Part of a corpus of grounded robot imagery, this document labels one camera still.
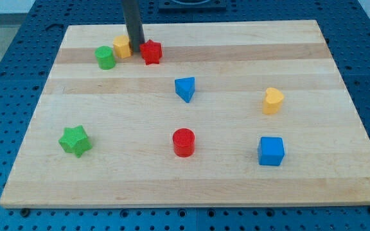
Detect light wooden board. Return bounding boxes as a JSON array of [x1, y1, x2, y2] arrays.
[[0, 20, 370, 209]]

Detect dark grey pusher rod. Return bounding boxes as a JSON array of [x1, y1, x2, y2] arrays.
[[121, 0, 145, 53]]

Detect red star block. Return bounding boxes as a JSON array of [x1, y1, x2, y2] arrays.
[[139, 40, 163, 65]]

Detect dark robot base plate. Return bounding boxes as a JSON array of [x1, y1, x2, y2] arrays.
[[157, 0, 227, 12]]

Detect green cylinder block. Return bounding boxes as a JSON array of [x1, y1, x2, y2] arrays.
[[94, 46, 116, 70]]

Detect green star block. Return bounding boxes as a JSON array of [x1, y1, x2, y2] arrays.
[[58, 125, 93, 158]]

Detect yellow heart block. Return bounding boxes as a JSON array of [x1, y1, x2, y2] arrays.
[[262, 87, 285, 115]]

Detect blue triangle block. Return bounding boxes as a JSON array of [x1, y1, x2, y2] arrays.
[[174, 77, 195, 103]]

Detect yellow hexagon block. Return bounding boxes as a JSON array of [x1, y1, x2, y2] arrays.
[[112, 35, 132, 58]]

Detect red cylinder block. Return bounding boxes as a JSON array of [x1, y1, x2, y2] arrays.
[[172, 128, 195, 158]]

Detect blue cube block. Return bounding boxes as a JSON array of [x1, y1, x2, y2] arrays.
[[258, 137, 285, 166]]

